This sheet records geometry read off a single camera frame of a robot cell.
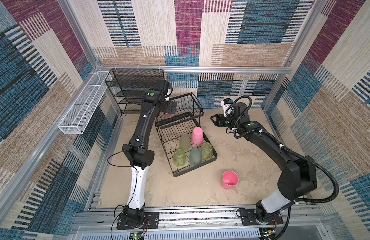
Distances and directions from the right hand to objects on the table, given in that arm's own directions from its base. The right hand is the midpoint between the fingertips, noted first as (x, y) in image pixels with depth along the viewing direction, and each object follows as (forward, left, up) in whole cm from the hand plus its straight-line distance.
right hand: (214, 119), depth 85 cm
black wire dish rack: (+11, +14, -3) cm, 18 cm away
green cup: (-15, +20, -15) cm, 29 cm away
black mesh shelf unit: (+39, +58, -4) cm, 70 cm away
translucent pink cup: (+4, +27, 0) cm, 27 cm away
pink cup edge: (-3, +9, -12) cm, 15 cm away
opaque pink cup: (-27, -7, -21) cm, 35 cm away
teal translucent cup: (-16, +11, -13) cm, 23 cm away
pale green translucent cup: (-6, +17, -14) cm, 23 cm away
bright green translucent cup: (-13, +4, -13) cm, 19 cm away
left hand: (+8, +26, +4) cm, 28 cm away
